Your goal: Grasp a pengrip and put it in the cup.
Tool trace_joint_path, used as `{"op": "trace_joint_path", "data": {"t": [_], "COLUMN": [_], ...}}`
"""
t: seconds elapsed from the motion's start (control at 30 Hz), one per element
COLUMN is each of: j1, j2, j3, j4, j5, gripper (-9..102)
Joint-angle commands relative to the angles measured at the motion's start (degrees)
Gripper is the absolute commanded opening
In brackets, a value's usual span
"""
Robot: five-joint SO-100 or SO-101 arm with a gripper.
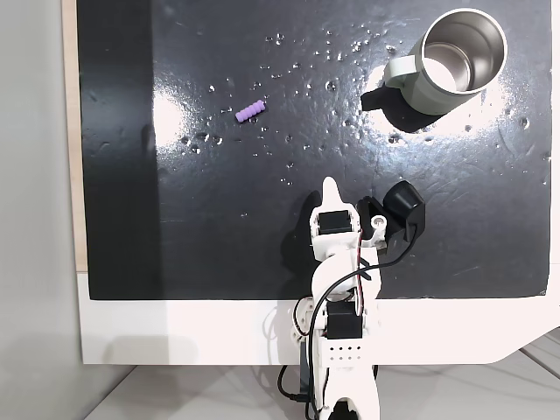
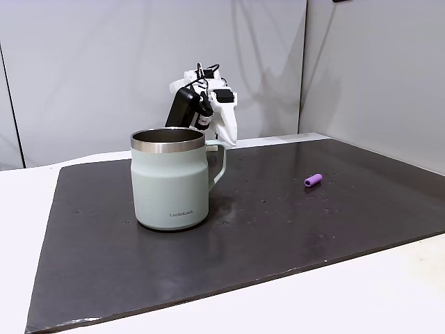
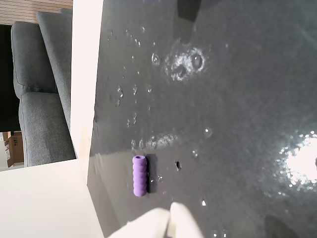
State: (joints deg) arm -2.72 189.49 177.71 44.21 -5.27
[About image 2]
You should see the black table mat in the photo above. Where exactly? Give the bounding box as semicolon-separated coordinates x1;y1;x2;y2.
24;138;445;334

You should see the purple pen grip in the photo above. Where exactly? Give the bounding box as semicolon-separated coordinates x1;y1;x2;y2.
304;173;323;189

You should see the black camera box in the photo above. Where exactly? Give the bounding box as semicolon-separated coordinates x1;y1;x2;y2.
165;86;203;129

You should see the pale green steel mug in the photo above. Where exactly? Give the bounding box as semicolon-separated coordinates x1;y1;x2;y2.
130;127;227;231

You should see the black camera cable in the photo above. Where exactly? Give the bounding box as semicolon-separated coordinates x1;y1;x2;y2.
183;63;221;132

